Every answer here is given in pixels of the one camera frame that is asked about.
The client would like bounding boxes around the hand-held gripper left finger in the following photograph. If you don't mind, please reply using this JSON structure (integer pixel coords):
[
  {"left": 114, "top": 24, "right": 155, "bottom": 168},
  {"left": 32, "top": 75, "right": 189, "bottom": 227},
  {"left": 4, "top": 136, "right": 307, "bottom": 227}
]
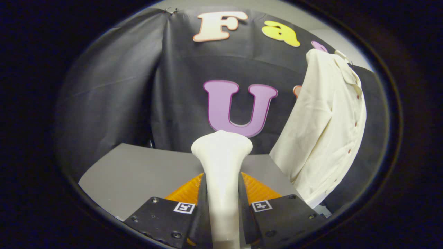
[{"left": 124, "top": 172, "right": 212, "bottom": 249}]

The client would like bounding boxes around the black backdrop cloth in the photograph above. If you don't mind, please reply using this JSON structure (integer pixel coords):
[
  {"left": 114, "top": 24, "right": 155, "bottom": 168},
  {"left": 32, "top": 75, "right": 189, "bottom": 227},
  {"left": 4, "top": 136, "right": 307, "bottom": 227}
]
[{"left": 55, "top": 8, "right": 390, "bottom": 213}]

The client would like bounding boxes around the grey-topped white drawer cabinet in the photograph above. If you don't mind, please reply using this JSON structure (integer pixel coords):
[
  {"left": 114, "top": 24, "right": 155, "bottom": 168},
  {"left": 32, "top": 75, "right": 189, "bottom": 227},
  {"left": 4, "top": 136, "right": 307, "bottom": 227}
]
[{"left": 78, "top": 143, "right": 305, "bottom": 222}]

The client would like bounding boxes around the white garment steamer head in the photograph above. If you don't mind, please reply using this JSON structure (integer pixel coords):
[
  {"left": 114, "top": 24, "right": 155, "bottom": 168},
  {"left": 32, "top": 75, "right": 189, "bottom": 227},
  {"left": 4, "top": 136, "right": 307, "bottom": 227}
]
[{"left": 191, "top": 130, "right": 253, "bottom": 249}]

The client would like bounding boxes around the cream button-up shirt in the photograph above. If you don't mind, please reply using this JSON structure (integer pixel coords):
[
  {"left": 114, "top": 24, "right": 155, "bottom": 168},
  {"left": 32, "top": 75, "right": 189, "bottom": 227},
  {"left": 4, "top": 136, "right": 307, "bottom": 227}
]
[{"left": 269, "top": 48, "right": 367, "bottom": 209}]

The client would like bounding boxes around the white backing panel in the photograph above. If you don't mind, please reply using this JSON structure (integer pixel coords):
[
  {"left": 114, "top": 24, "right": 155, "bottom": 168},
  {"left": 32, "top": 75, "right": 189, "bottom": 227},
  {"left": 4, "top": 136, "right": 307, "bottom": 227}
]
[{"left": 313, "top": 203, "right": 332, "bottom": 218}]

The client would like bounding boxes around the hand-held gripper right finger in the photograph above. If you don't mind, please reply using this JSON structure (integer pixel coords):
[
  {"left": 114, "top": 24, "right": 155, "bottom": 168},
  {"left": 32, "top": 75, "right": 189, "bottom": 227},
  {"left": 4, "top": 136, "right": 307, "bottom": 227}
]
[{"left": 238, "top": 171, "right": 327, "bottom": 249}]

